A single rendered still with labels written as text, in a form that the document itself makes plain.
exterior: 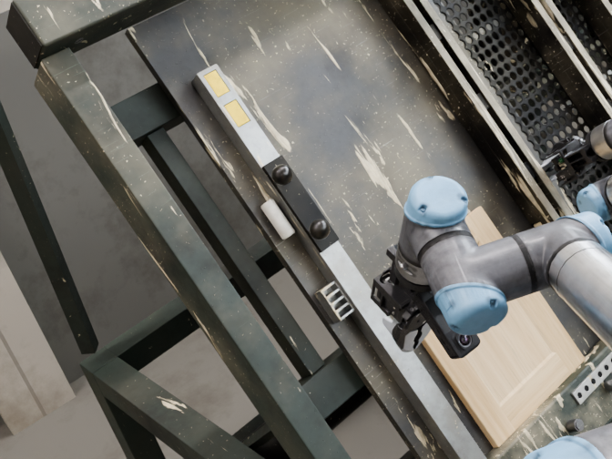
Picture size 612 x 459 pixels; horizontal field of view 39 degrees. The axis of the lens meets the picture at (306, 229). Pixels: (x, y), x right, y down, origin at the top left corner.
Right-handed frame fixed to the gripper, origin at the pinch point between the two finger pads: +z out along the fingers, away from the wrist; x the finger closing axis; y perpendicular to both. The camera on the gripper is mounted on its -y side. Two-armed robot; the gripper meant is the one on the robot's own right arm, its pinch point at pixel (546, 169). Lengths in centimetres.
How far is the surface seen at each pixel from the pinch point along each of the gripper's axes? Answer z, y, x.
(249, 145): -2, 62, -40
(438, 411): -2, 60, 24
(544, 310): 0.3, 23.2, 23.7
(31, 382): 236, 85, -31
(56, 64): -3, 86, -70
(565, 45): -4.5, -22.6, -21.5
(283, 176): -14, 66, -30
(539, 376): 0.2, 34.2, 33.5
